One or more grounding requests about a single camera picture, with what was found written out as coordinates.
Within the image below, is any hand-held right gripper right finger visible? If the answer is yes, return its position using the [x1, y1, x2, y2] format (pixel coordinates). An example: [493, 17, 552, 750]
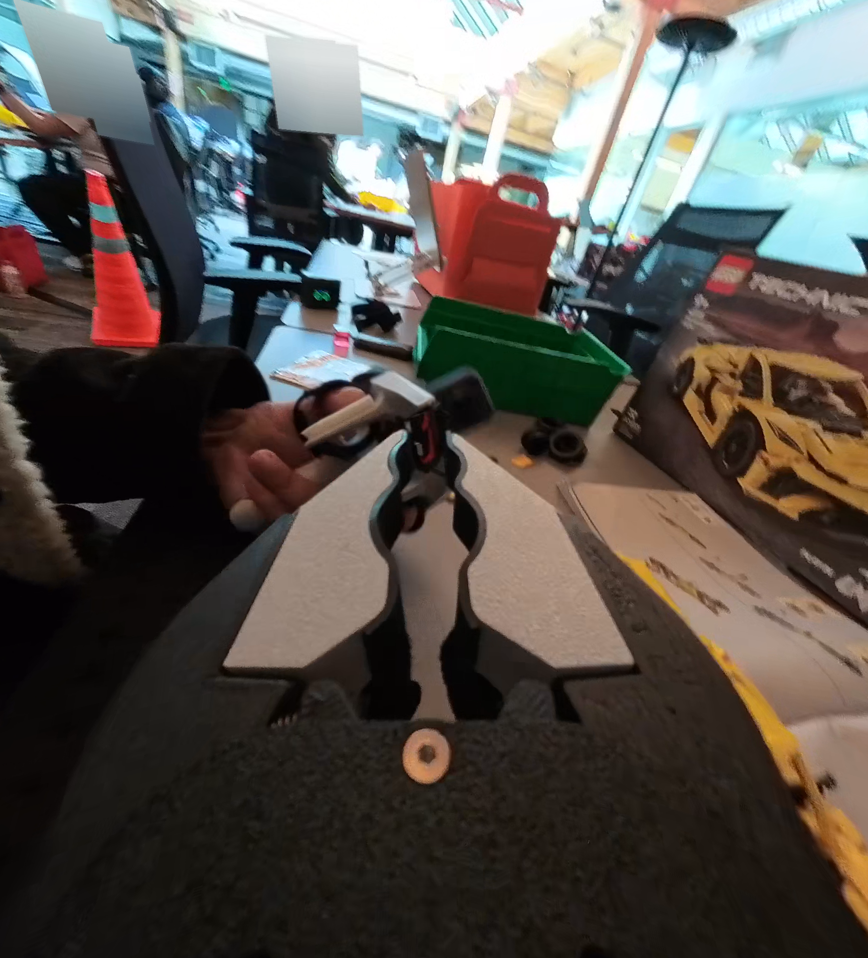
[440, 433, 637, 721]

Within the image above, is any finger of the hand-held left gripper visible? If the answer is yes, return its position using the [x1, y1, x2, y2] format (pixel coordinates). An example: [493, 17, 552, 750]
[372, 370, 436, 414]

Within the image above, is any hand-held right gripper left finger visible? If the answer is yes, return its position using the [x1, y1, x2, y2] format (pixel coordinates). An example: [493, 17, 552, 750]
[222, 433, 423, 721]

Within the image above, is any slim black yellow brick strip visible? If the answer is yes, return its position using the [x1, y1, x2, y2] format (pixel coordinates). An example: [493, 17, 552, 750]
[395, 414, 451, 534]

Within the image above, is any yellow toy brick car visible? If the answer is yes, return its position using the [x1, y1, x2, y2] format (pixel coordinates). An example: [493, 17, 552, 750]
[617, 554, 868, 958]

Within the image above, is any person's left forearm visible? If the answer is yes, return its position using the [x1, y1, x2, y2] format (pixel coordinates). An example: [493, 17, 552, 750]
[14, 344, 270, 517]

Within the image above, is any grey desk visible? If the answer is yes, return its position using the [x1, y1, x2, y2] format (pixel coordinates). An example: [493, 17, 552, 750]
[254, 239, 868, 749]

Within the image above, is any person's left hand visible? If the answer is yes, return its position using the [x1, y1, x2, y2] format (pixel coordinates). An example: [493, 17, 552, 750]
[202, 400, 346, 532]

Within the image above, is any green plastic bin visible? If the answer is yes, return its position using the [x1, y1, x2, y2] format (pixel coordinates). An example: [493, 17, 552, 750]
[413, 295, 633, 428]

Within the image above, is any red plastic carry case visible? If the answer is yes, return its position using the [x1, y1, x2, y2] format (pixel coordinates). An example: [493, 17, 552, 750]
[413, 172, 564, 315]

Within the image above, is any open building instruction booklet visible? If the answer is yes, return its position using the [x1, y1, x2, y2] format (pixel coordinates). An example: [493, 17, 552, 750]
[557, 479, 868, 869]

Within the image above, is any black mesh office chair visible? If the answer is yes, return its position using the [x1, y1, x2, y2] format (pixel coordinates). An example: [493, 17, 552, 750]
[565, 202, 787, 360]

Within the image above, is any orange traffic cone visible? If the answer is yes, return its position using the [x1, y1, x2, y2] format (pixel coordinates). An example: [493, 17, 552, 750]
[85, 168, 162, 347]

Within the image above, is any toy car set box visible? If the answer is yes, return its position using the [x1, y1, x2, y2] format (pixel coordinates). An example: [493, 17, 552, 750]
[613, 250, 868, 652]

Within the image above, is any black floor lamp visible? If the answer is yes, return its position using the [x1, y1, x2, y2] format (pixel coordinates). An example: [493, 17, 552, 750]
[587, 15, 738, 300]

